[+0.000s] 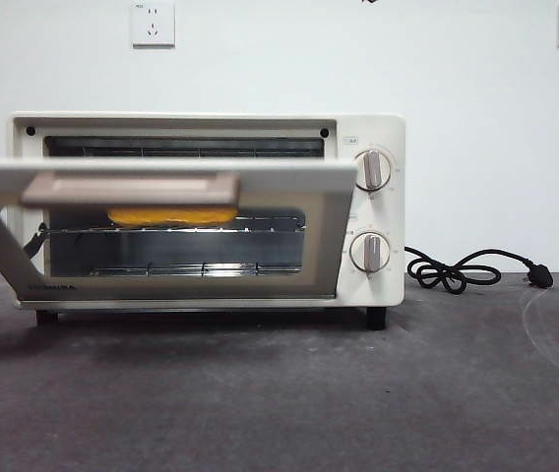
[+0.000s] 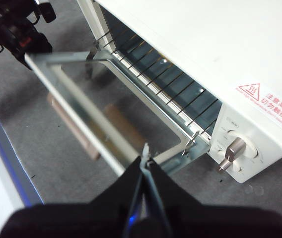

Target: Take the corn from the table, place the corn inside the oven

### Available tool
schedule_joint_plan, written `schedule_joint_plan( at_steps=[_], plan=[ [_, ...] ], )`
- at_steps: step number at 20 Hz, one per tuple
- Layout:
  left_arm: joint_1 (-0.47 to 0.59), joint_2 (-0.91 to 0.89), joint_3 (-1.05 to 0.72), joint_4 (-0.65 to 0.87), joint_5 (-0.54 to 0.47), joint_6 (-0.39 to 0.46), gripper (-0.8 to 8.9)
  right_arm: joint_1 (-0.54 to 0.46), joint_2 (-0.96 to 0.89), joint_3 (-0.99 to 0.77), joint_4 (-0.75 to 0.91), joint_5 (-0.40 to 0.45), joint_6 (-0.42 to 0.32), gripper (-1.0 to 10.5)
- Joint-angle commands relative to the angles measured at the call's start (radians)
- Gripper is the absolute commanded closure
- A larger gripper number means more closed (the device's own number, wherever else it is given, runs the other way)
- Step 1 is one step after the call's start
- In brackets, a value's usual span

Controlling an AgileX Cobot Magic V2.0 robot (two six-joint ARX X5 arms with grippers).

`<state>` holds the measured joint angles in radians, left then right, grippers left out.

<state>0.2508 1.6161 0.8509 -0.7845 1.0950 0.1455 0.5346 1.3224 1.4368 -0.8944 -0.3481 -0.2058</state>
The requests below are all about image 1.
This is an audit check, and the yellow corn cob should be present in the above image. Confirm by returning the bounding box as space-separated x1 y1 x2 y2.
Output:
106 206 238 230

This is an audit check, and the oven door with glass window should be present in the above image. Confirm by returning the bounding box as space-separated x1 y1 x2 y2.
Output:
0 156 360 303

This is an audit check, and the cream Toshiba toaster oven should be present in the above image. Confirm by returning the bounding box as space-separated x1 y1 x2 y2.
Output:
6 111 406 331

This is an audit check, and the cream timer knob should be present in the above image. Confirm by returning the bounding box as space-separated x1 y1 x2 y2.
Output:
348 230 392 274

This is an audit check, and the cream temperature knob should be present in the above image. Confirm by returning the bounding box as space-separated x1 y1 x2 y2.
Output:
353 148 394 194

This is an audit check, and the metal wire oven rack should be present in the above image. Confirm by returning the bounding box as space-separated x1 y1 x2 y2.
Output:
42 213 309 236

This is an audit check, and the black power cable with plug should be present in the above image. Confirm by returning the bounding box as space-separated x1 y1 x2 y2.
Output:
402 245 554 295

